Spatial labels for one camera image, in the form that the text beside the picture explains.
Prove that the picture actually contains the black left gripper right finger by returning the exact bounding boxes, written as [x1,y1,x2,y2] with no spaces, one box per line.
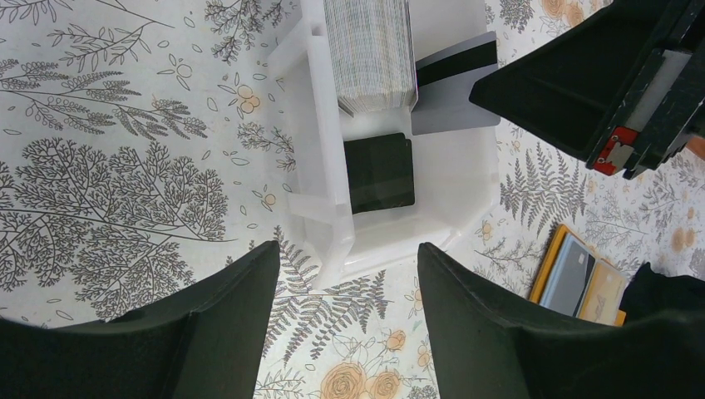
[417,243,704,398]

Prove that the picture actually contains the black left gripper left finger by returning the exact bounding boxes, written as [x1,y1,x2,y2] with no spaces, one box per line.
[1,241,280,398]

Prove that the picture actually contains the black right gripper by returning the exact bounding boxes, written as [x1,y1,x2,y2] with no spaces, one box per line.
[469,1,704,180]

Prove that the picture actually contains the yellow leather card holder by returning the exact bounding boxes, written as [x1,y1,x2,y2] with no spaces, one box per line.
[529,224,629,327]

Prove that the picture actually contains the yellow credit card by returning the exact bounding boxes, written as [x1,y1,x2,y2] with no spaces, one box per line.
[577,261,628,325]

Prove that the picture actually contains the white card box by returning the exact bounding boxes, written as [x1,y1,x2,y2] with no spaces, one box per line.
[269,1,500,289]

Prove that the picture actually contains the stack of white cards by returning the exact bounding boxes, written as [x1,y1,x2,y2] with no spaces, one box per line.
[324,0,417,116]

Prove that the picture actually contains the black cloth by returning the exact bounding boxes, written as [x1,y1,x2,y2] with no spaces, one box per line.
[620,263,704,325]

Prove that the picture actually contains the floral patterned table mat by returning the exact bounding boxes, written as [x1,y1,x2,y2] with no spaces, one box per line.
[1,1,704,398]

